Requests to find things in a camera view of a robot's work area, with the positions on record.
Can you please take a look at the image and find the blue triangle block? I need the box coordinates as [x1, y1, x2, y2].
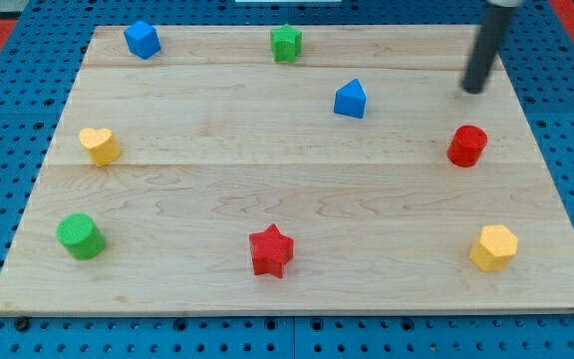
[333, 79, 367, 119]

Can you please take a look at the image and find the red star block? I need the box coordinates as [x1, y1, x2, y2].
[248, 223, 295, 279]

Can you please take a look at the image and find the light wooden board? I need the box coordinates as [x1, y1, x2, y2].
[0, 25, 574, 317]

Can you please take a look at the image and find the green star block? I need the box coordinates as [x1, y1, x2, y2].
[270, 24, 302, 63]

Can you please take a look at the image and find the yellow heart block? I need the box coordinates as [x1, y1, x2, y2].
[79, 128, 121, 167]

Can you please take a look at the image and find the red cylinder block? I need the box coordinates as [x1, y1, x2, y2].
[446, 125, 488, 168]

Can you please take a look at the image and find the blue cube block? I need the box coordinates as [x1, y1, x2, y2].
[124, 20, 161, 60]

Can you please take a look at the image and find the green cylinder block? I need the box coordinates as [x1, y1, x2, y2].
[56, 213, 106, 260]

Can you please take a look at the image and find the yellow hexagon block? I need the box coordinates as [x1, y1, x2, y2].
[469, 224, 519, 272]

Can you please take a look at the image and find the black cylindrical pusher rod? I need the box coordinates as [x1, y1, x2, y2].
[460, 0, 523, 95]

